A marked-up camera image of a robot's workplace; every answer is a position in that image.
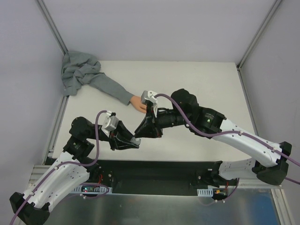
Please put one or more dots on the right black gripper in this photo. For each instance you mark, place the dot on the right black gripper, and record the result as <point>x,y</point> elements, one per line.
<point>153,120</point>

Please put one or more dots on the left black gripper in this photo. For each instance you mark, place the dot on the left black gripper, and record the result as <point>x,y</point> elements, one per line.
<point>115,136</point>

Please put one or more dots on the clear nail polish bottle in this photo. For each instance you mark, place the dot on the clear nail polish bottle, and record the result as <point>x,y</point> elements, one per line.
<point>136,141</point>

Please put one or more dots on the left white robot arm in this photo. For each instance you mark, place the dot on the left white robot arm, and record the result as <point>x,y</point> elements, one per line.
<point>76,164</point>

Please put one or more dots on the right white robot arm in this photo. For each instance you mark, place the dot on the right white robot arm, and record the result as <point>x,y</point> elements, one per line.
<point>267,162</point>

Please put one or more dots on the mannequin hand with nails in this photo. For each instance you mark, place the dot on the mannequin hand with nails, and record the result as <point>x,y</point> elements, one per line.
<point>137,104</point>

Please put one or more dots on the grey shirt with sleeve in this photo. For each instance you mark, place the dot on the grey shirt with sleeve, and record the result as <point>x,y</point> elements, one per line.
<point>79,69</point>

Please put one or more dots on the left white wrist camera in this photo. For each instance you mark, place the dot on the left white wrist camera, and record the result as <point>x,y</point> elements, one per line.
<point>110,123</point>

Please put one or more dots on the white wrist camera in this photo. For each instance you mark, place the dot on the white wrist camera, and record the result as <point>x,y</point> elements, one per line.
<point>110,123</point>
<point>150,96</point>

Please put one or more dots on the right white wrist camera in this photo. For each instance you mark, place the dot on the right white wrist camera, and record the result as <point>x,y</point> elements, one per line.
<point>150,96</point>

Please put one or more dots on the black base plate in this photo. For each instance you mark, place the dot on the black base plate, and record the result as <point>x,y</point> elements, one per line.
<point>157,177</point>

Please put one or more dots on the left white cable duct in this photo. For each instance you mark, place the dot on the left white cable duct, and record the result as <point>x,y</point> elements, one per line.
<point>91,189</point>

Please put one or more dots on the white cable duct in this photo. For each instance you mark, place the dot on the white cable duct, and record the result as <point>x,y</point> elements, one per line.
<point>91,189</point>
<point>205,192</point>

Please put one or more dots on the right white cable duct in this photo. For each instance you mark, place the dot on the right white cable duct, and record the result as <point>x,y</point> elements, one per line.
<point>205,192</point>

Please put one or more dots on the left aluminium frame post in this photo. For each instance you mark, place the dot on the left aluminium frame post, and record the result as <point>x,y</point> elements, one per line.
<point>51,24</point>

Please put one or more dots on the aluminium frame post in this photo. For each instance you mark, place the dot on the aluminium frame post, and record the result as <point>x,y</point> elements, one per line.
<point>263,26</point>
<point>51,24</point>

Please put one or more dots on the right aluminium frame post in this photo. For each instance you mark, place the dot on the right aluminium frame post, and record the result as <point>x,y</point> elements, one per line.
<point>263,26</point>

